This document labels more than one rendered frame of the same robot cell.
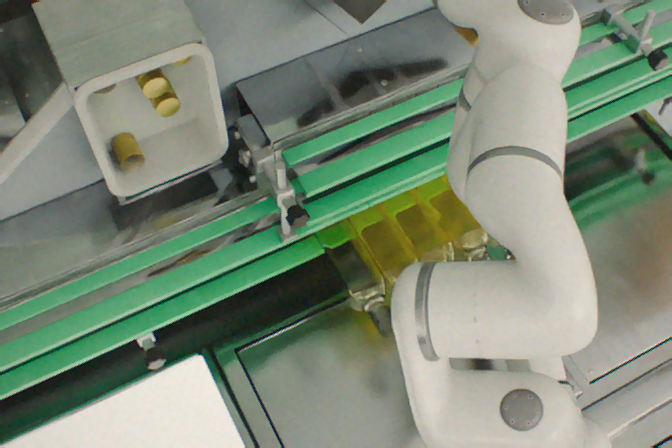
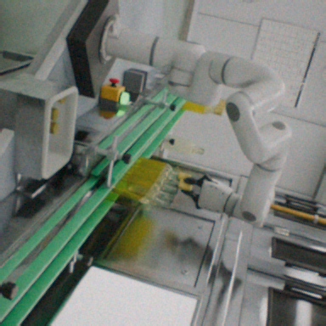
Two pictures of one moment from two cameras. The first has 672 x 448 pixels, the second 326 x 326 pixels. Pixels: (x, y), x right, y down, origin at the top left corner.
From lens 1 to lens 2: 1.03 m
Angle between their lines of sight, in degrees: 47
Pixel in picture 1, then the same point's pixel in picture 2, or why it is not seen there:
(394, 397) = (175, 246)
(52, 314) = (44, 241)
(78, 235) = (26, 210)
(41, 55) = not seen: outside the picture
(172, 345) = (69, 278)
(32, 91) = not seen: outside the picture
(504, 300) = (264, 86)
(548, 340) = (279, 92)
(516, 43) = (194, 51)
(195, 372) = (97, 272)
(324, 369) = (143, 250)
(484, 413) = (272, 130)
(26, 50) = not seen: outside the picture
